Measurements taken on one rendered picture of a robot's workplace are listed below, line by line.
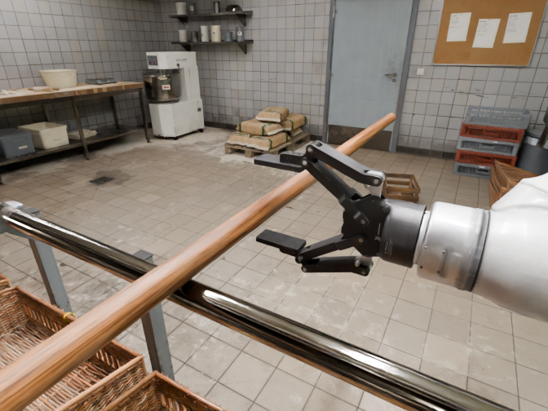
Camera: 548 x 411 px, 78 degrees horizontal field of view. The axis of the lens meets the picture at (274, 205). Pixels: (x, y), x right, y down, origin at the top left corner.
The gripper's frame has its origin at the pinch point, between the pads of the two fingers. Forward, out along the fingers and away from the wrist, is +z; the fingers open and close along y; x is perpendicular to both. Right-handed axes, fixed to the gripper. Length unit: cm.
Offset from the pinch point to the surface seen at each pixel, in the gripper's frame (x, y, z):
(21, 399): -33.5, 0.2, -1.5
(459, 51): 465, -13, 8
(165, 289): -21.2, 0.2, -1.4
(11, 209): -17.8, 2.3, 35.1
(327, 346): -18.0, 2.4, -16.1
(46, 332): -5, 61, 78
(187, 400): -5, 50, 18
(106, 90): 265, 35, 414
